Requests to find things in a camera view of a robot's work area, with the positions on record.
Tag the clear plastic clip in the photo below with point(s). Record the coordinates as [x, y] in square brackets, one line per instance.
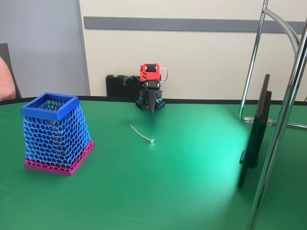
[248, 119]

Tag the thin white wire with tip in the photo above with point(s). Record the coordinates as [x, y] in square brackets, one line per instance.
[151, 141]

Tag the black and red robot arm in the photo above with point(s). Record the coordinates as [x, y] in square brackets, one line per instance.
[149, 73]

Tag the blue and magenta mesh basket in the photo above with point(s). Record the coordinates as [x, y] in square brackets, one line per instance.
[55, 143]

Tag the chrome tube frame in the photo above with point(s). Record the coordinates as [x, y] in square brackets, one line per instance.
[269, 167]

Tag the black LED light panel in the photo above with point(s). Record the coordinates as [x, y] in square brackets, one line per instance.
[256, 139]

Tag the black plastic case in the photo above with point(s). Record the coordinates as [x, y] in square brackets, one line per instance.
[115, 86]

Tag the green table cloth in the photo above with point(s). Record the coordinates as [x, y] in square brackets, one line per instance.
[144, 187]

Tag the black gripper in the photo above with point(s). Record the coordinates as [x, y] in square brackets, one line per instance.
[152, 95]

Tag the grey wall rail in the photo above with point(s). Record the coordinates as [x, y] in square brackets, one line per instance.
[168, 24]

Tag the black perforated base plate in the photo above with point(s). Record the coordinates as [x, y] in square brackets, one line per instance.
[140, 104]

